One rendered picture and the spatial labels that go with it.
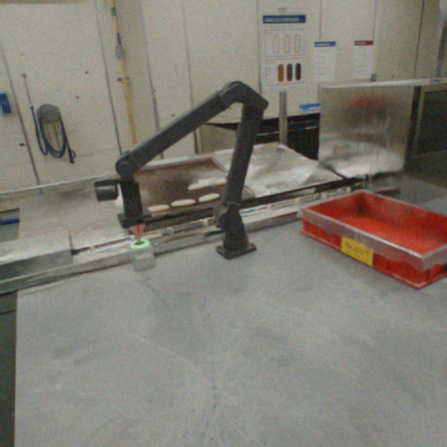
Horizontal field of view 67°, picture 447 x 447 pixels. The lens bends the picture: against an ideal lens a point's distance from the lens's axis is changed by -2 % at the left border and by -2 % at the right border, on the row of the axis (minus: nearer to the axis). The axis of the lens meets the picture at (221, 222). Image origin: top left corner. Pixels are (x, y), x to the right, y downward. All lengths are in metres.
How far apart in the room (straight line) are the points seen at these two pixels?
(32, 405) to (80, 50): 4.42
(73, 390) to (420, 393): 0.66
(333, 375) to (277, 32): 2.00
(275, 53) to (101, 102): 3.00
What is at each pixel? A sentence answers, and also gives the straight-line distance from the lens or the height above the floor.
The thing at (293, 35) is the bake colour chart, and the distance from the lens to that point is 2.41.
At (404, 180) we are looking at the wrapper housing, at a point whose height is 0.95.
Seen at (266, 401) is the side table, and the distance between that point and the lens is 0.70.
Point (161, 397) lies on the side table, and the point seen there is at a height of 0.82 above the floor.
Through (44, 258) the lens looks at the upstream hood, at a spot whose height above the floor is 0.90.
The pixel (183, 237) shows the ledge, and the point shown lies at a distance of 1.20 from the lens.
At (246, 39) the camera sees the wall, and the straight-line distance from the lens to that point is 5.49.
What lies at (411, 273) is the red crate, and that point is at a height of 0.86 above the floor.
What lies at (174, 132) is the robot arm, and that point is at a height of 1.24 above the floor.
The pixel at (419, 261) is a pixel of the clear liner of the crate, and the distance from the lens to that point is 0.99.
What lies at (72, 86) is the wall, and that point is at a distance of 4.85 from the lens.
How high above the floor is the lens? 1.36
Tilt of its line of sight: 22 degrees down
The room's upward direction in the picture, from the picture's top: 5 degrees counter-clockwise
